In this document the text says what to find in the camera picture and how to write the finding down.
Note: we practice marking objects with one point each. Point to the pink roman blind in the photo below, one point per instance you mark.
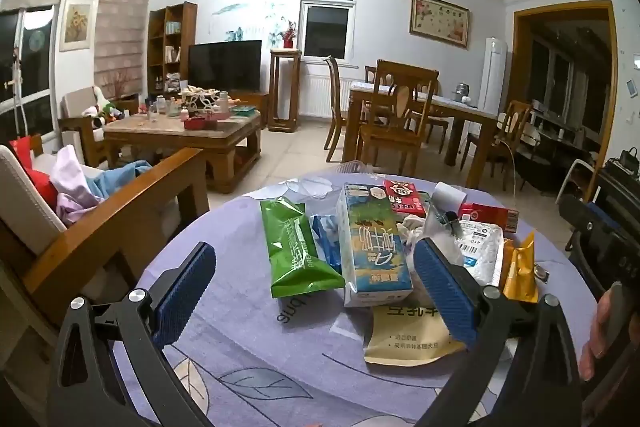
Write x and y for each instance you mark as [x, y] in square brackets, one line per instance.
[120, 37]

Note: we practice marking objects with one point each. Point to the tan paper pouch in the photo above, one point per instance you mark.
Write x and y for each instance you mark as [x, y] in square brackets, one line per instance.
[400, 337]

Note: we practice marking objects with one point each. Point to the blue and white packet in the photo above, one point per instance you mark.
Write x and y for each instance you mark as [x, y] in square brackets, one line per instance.
[327, 242]

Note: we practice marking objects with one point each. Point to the red tissue box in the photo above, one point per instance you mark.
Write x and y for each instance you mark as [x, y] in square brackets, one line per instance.
[200, 123]

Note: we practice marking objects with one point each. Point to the white paper roll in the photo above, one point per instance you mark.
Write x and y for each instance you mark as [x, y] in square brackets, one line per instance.
[447, 197]

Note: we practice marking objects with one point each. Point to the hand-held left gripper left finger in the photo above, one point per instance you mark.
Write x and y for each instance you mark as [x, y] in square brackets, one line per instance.
[185, 287]

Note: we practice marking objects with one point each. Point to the green tray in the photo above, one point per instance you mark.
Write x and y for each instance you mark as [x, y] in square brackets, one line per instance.
[242, 111]

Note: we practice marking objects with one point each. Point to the wooden armchair white cushion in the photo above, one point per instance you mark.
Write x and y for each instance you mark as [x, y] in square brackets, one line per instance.
[150, 207]

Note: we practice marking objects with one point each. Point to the orange foil wrapper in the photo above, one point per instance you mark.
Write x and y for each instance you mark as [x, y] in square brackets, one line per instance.
[520, 272]

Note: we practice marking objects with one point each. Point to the wooden television stand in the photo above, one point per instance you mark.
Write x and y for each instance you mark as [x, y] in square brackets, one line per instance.
[255, 104]

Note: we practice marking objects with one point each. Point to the red printed box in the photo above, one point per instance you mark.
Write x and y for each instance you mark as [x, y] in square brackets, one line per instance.
[400, 194]

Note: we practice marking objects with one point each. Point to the lilac cloth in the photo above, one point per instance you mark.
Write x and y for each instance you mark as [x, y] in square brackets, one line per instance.
[70, 187]

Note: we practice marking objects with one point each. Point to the wooden door frame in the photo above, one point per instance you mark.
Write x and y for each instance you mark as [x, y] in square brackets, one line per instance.
[517, 57]

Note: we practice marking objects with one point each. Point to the plush toy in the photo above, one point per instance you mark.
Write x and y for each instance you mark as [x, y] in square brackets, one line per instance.
[102, 109]

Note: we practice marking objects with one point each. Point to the wooden dining table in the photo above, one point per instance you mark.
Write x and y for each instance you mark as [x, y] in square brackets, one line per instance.
[465, 114]

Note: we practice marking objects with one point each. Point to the metal pot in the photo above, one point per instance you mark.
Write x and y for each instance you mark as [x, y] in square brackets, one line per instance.
[462, 94]

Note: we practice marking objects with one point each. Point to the white framed window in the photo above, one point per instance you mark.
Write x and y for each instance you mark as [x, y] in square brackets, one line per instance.
[327, 32]

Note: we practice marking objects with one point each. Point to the white tissue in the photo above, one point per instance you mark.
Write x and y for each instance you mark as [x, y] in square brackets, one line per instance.
[412, 227]

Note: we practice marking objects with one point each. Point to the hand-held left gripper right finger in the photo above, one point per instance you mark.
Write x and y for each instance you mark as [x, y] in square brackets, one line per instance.
[445, 292]

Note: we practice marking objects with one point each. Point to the black flat television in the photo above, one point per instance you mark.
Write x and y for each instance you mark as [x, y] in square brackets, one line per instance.
[225, 67]

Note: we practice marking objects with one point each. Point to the person's right hand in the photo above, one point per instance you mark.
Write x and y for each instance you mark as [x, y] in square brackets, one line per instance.
[597, 332]

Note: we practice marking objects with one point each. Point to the white decorative basket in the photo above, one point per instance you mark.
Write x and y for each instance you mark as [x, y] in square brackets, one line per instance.
[197, 99]

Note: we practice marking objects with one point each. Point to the red and white box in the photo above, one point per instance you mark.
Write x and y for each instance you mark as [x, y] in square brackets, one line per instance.
[485, 212]

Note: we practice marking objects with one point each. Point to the green snack packet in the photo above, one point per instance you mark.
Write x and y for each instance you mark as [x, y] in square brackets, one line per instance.
[295, 247]

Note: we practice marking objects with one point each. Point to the red cloth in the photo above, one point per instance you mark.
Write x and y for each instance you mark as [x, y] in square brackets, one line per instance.
[35, 177]

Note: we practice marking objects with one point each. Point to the light blue cloth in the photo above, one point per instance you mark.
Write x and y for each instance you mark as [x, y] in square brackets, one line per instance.
[120, 179]

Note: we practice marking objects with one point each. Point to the wooden coffee table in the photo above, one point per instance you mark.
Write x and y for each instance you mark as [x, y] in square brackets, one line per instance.
[220, 142]

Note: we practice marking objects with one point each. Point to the blue and yellow milk carton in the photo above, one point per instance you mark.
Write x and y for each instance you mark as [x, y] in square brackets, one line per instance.
[372, 252]

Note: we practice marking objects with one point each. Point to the white plastic chair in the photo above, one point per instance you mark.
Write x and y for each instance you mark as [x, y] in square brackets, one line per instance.
[575, 167]

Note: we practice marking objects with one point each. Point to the black clip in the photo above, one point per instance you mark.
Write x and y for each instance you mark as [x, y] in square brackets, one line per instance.
[450, 221]

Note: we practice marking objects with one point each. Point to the red vase with flowers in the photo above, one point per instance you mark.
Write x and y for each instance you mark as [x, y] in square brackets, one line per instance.
[288, 39]

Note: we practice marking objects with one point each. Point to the wooden bookshelf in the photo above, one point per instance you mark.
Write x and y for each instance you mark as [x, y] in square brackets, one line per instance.
[190, 27]

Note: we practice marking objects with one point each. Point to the white barcode plastic packet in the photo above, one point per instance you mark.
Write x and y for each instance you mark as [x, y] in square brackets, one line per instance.
[482, 247]

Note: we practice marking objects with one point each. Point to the small framed flower picture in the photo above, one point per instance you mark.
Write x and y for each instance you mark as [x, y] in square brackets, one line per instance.
[77, 24]

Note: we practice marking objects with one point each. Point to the tall wooden plant stand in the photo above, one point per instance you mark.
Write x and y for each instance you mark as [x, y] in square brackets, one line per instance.
[285, 54]

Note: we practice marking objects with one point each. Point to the white standing air conditioner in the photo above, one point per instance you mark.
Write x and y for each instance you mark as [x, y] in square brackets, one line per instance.
[492, 77]

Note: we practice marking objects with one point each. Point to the large framed floral painting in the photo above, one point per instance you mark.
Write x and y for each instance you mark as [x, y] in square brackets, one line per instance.
[440, 19]

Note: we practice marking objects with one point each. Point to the wooden dining chair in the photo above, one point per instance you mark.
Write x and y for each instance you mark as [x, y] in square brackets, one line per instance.
[515, 117]
[400, 82]
[334, 107]

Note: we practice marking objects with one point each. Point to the white wall radiator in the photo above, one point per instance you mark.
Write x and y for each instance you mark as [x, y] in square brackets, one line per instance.
[315, 94]

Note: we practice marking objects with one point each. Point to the wooden armchair beige cushion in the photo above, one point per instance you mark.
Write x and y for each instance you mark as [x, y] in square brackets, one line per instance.
[75, 104]

